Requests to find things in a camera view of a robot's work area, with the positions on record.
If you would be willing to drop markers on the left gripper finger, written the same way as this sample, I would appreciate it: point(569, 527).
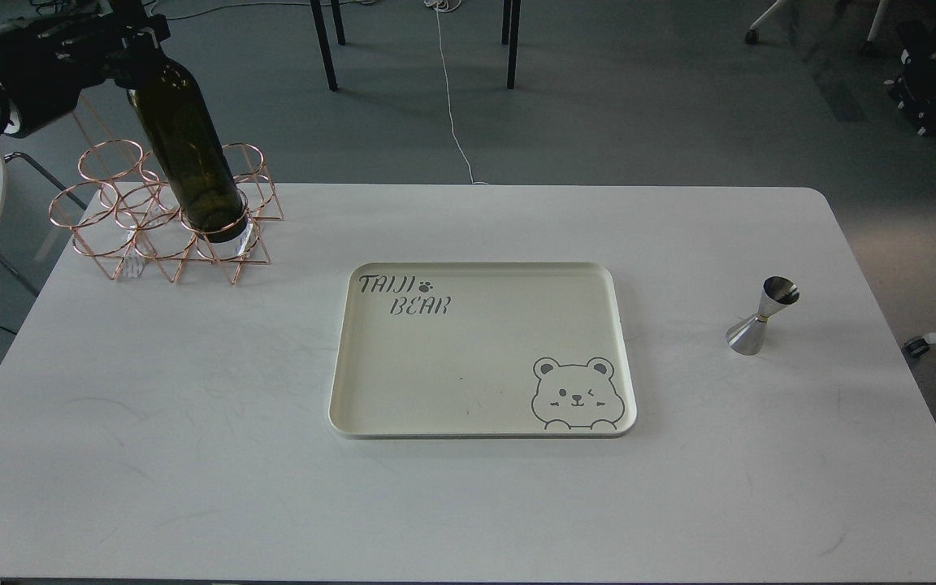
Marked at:
point(132, 61)

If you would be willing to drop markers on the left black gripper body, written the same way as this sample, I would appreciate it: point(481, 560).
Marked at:
point(46, 62)

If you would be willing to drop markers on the dark green wine bottle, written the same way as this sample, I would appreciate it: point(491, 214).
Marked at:
point(173, 113)

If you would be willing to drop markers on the steel double jigger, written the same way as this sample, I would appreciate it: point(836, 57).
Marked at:
point(747, 337)

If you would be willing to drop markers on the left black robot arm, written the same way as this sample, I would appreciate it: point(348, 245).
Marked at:
point(134, 14)

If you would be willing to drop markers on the black table leg left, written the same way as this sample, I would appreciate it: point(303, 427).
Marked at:
point(323, 40)

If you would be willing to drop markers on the black table leg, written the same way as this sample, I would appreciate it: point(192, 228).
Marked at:
point(509, 37)
point(323, 40)

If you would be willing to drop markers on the black table leg right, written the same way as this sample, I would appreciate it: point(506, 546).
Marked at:
point(509, 37)

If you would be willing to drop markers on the cream bear serving tray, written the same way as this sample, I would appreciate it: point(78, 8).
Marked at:
point(482, 349)

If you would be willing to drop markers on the copper wire wine rack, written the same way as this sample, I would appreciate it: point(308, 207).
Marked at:
point(124, 216)

